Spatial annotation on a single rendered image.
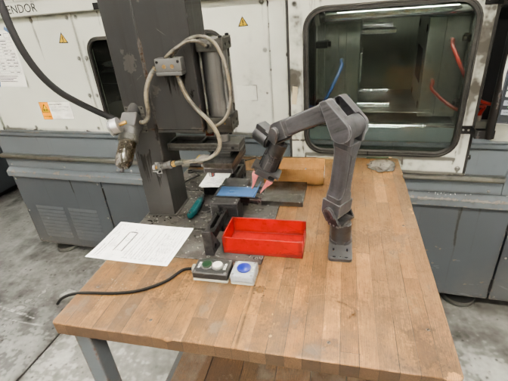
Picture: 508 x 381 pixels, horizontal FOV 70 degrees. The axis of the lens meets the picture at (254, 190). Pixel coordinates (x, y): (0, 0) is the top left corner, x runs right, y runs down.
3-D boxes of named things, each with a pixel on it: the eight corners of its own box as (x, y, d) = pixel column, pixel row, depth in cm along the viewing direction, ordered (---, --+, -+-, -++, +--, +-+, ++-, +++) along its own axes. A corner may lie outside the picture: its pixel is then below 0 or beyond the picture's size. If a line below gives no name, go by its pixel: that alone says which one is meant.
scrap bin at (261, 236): (302, 258, 110) (302, 243, 107) (223, 252, 115) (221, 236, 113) (306, 236, 120) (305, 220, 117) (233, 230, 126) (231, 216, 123)
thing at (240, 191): (258, 197, 128) (257, 190, 126) (216, 196, 131) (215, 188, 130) (261, 188, 134) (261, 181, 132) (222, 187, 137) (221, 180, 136)
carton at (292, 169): (323, 187, 151) (323, 169, 147) (264, 184, 156) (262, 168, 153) (324, 173, 162) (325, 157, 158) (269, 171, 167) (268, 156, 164)
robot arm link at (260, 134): (246, 142, 125) (252, 112, 117) (264, 134, 130) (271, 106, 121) (269, 161, 120) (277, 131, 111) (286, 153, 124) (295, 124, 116)
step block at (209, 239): (214, 255, 114) (210, 232, 110) (205, 255, 115) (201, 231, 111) (220, 243, 120) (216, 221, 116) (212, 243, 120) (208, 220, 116)
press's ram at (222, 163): (236, 181, 120) (226, 91, 106) (164, 179, 126) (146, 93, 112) (249, 159, 135) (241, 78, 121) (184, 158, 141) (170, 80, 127)
